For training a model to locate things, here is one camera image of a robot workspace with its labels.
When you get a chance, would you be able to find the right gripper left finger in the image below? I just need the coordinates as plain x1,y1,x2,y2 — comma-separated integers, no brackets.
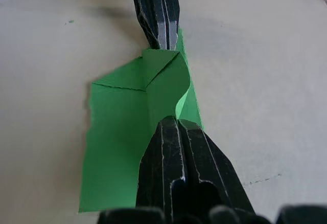
135,116,189,209

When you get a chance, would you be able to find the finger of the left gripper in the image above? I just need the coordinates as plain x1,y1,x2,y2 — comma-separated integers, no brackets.
165,0,181,51
134,0,168,50

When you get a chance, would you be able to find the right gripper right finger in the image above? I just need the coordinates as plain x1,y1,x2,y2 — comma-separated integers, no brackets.
178,119,256,216

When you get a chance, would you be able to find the green paper sheet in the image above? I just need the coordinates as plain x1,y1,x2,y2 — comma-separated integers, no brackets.
78,28,204,214

